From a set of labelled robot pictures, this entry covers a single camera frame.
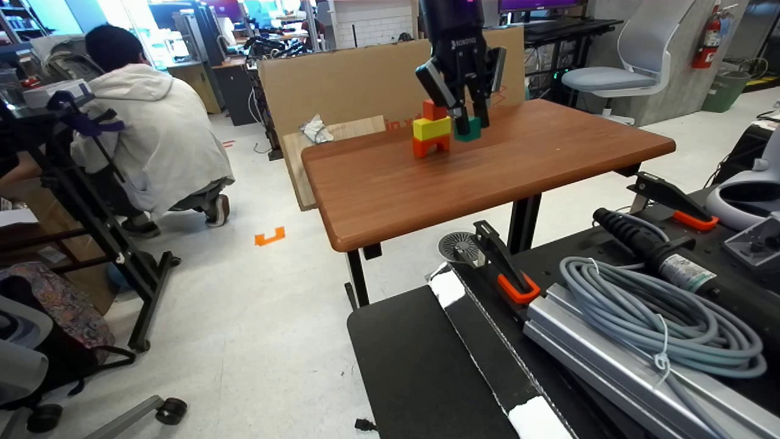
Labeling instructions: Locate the wooden desk with black legs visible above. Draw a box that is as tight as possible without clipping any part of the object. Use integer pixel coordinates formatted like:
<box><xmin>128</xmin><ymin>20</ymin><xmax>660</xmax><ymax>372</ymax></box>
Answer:
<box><xmin>300</xmin><ymin>97</ymin><xmax>677</xmax><ymax>311</ymax></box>

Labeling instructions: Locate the orange arch block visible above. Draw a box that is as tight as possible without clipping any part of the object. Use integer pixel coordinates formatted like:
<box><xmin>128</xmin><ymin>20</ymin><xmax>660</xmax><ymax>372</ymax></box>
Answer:
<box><xmin>409</xmin><ymin>131</ymin><xmax>454</xmax><ymax>161</ymax></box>

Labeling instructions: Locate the green cube block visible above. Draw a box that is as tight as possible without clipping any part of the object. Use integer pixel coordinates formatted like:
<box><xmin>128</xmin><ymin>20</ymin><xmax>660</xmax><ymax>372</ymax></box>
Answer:
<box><xmin>454</xmin><ymin>115</ymin><xmax>485</xmax><ymax>144</ymax></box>

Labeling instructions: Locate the white paper scrap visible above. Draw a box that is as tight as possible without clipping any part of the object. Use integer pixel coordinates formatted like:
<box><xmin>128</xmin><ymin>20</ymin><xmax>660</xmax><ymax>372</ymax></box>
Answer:
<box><xmin>300</xmin><ymin>111</ymin><xmax>336</xmax><ymax>147</ymax></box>

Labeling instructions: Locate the black caster wheel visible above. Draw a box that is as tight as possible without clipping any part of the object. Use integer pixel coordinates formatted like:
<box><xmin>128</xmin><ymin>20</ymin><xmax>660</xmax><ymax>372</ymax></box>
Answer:
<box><xmin>153</xmin><ymin>395</ymin><xmax>190</xmax><ymax>426</ymax></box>

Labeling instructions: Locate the orange bracket on floor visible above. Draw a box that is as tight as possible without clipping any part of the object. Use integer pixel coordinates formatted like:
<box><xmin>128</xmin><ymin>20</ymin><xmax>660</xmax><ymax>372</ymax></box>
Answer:
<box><xmin>252</xmin><ymin>225</ymin><xmax>287</xmax><ymax>249</ymax></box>

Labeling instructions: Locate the coiled grey cable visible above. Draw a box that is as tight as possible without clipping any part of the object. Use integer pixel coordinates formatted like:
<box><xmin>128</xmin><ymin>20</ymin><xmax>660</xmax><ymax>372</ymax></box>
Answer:
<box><xmin>556</xmin><ymin>253</ymin><xmax>771</xmax><ymax>382</ymax></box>

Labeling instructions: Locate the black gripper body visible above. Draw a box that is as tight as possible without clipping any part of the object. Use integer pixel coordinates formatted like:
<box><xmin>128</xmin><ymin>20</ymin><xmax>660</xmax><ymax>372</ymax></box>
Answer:
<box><xmin>426</xmin><ymin>16</ymin><xmax>495</xmax><ymax>87</ymax></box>

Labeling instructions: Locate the grey office chair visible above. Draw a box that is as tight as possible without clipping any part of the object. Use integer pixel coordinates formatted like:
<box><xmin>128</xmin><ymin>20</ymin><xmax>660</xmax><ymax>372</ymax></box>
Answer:
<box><xmin>559</xmin><ymin>0</ymin><xmax>702</xmax><ymax>126</ymax></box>

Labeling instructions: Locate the aluminium extrusion rail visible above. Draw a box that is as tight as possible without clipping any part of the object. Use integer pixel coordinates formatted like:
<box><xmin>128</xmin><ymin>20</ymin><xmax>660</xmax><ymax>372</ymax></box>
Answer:
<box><xmin>520</xmin><ymin>281</ymin><xmax>780</xmax><ymax>439</ymax></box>

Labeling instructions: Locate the person in white hoodie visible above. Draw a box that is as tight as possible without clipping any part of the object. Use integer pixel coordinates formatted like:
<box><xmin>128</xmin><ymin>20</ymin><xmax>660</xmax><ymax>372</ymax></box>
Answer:
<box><xmin>68</xmin><ymin>22</ymin><xmax>240</xmax><ymax>239</ymax></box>

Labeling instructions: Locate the red fire extinguisher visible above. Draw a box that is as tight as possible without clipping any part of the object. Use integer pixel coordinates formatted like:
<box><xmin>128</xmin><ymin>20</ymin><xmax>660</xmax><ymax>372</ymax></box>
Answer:
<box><xmin>691</xmin><ymin>1</ymin><xmax>727</xmax><ymax>73</ymax></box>

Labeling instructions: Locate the green bin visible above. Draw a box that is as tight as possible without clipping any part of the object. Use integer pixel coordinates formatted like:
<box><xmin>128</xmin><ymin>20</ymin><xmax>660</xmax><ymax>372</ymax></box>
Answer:
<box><xmin>699</xmin><ymin>65</ymin><xmax>753</xmax><ymax>115</ymax></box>

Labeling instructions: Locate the black cable connector plug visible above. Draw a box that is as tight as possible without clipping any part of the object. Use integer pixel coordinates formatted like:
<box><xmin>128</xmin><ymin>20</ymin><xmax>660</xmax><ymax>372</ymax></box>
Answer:
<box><xmin>591</xmin><ymin>205</ymin><xmax>723</xmax><ymax>297</ymax></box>

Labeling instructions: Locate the black foreground table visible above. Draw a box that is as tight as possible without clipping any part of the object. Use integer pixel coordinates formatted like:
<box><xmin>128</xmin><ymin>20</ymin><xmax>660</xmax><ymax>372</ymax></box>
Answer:
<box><xmin>347</xmin><ymin>187</ymin><xmax>780</xmax><ymax>439</ymax></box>

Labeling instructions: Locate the black metal stand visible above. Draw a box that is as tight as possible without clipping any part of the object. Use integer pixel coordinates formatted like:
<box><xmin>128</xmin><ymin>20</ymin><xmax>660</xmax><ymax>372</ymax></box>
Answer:
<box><xmin>0</xmin><ymin>89</ymin><xmax>183</xmax><ymax>355</ymax></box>

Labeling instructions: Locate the grey rolling chair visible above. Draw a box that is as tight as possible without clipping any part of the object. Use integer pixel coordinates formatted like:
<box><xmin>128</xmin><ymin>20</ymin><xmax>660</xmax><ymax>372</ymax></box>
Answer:
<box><xmin>0</xmin><ymin>258</ymin><xmax>140</xmax><ymax>433</ymax></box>

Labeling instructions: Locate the black clamp with orange grip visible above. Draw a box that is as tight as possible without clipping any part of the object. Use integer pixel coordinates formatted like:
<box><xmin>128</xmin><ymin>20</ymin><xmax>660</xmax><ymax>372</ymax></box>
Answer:
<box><xmin>626</xmin><ymin>167</ymin><xmax>723</xmax><ymax>237</ymax></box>
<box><xmin>437</xmin><ymin>217</ymin><xmax>545</xmax><ymax>309</ymax></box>

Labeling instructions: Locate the small orange block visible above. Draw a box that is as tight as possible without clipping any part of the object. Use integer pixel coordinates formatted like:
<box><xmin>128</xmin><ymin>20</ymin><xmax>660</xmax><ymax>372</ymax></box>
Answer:
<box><xmin>420</xmin><ymin>97</ymin><xmax>448</xmax><ymax>122</ymax></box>

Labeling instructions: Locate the white rounded machine base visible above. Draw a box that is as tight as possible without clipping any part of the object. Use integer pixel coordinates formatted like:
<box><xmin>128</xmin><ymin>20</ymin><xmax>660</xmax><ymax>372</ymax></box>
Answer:
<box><xmin>702</xmin><ymin>120</ymin><xmax>780</xmax><ymax>233</ymax></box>

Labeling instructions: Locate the yellow block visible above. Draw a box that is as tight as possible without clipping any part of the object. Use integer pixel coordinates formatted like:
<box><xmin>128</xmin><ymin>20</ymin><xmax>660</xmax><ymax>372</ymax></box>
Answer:
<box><xmin>409</xmin><ymin>111</ymin><xmax>454</xmax><ymax>142</ymax></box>

